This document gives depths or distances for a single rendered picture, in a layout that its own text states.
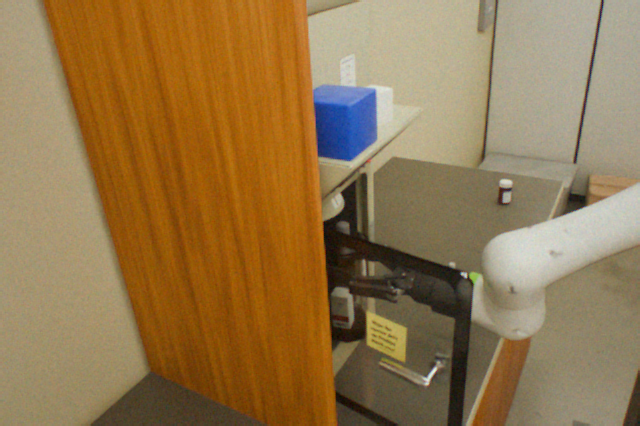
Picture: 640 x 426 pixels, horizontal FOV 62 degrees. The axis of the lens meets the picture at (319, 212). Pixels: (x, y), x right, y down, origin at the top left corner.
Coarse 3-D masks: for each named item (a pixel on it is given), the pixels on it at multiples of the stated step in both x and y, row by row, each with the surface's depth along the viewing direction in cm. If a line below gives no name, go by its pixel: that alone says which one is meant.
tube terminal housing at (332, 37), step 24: (360, 0) 98; (312, 24) 84; (336, 24) 91; (360, 24) 99; (312, 48) 86; (336, 48) 92; (360, 48) 100; (312, 72) 87; (336, 72) 94; (360, 72) 102; (360, 168) 110; (336, 192) 103; (360, 192) 119; (360, 216) 122
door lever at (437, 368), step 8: (384, 360) 85; (432, 360) 84; (384, 368) 85; (392, 368) 84; (400, 368) 84; (432, 368) 84; (440, 368) 84; (400, 376) 83; (408, 376) 82; (416, 376) 82; (432, 376) 82; (416, 384) 82; (424, 384) 81
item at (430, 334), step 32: (352, 256) 86; (384, 256) 82; (352, 288) 89; (384, 288) 85; (416, 288) 80; (448, 288) 76; (352, 320) 93; (416, 320) 83; (448, 320) 79; (352, 352) 97; (416, 352) 86; (448, 352) 82; (352, 384) 101; (384, 384) 95; (448, 384) 84; (384, 416) 98; (416, 416) 93; (448, 416) 88
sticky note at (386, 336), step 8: (368, 312) 89; (368, 320) 90; (376, 320) 89; (384, 320) 88; (368, 328) 91; (376, 328) 90; (384, 328) 88; (392, 328) 87; (400, 328) 86; (368, 336) 92; (376, 336) 90; (384, 336) 89; (392, 336) 88; (400, 336) 87; (368, 344) 93; (376, 344) 91; (384, 344) 90; (392, 344) 89; (400, 344) 88; (384, 352) 91; (392, 352) 90; (400, 352) 88; (400, 360) 89
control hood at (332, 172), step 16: (400, 112) 102; (416, 112) 101; (384, 128) 94; (400, 128) 95; (384, 144) 90; (320, 160) 83; (336, 160) 82; (352, 160) 82; (320, 176) 83; (336, 176) 82
